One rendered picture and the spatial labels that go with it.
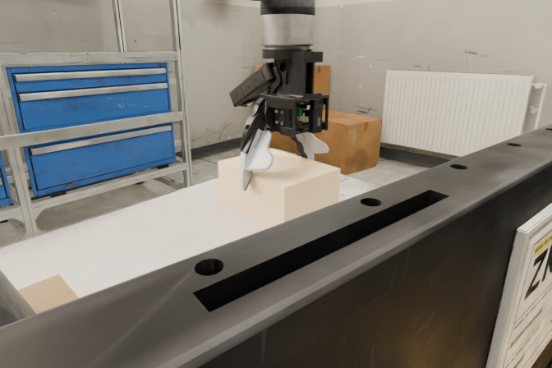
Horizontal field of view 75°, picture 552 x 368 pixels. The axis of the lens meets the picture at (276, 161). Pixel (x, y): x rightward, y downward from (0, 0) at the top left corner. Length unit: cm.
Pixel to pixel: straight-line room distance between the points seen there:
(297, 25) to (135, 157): 164
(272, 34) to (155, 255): 32
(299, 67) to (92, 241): 37
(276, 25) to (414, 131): 269
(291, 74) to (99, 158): 156
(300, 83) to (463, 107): 254
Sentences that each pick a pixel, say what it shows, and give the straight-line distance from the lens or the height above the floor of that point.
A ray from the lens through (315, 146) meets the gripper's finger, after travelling 59.
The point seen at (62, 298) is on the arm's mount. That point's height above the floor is 73.
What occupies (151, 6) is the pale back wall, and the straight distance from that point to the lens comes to 305.
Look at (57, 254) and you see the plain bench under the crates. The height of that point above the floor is 70.
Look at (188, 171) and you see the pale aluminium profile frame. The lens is 221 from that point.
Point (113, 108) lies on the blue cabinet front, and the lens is 196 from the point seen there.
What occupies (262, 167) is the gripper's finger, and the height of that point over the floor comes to 80.
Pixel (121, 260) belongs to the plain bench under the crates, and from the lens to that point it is 50.
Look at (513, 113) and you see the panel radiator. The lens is 292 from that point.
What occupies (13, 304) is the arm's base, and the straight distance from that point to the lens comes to 33.
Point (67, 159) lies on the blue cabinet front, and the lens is 191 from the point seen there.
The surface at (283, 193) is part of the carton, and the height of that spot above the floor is 77.
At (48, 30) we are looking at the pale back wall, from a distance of 275.
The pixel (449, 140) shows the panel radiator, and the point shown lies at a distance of 304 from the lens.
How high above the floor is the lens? 95
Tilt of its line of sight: 18 degrees down
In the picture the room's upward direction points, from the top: straight up
